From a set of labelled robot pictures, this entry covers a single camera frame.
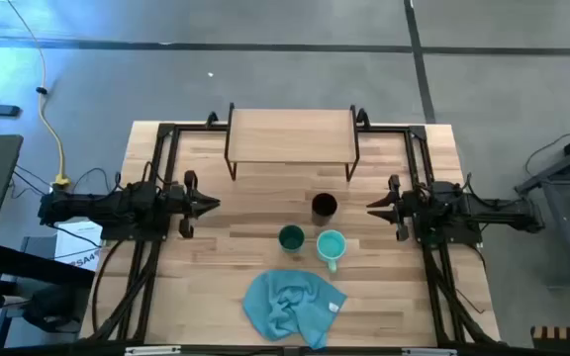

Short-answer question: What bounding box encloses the wooden shelf with black legs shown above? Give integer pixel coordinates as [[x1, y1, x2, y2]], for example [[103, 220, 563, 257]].
[[224, 102, 361, 183]]

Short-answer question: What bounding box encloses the wooden slatted bench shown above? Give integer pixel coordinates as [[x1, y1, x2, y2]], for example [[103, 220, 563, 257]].
[[530, 324, 570, 353]]

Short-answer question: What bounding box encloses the silver bracket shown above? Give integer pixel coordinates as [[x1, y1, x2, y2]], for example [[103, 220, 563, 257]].
[[402, 347, 458, 356], [125, 345, 182, 356]]

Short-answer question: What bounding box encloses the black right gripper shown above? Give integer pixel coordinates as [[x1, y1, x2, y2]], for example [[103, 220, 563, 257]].
[[366, 173, 420, 242]]

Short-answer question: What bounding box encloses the dark green cup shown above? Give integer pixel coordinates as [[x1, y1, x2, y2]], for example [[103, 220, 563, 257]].
[[277, 224, 307, 255]]

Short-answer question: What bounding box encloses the black aluminium rig frame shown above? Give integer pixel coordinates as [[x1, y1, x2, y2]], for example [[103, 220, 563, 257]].
[[79, 111, 502, 356]]

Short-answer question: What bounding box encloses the yellow power cable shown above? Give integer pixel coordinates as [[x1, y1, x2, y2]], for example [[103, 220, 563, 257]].
[[6, 0, 72, 190]]

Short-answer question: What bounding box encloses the black bag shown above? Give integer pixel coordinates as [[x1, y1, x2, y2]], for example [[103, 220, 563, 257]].
[[22, 284, 82, 333]]

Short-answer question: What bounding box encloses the black cable loop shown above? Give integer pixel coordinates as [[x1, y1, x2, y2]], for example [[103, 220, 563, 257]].
[[90, 239, 126, 333]]

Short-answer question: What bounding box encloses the white cardboard box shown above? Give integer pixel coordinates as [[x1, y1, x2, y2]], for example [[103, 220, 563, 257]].
[[54, 217, 104, 272]]

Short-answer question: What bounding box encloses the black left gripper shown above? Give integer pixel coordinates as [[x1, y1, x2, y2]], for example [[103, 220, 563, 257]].
[[165, 170, 222, 239]]

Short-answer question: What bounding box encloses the light teal mug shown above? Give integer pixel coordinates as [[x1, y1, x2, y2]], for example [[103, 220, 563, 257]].
[[316, 229, 348, 274]]

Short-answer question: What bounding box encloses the grey metal table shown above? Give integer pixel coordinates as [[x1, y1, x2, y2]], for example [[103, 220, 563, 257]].
[[514, 122, 570, 291]]

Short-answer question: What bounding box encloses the blue microfibre towel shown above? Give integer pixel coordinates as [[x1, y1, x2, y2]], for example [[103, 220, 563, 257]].
[[241, 269, 348, 351]]

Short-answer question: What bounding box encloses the tall black cup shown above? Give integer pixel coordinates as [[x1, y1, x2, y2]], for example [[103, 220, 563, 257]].
[[311, 192, 339, 227]]

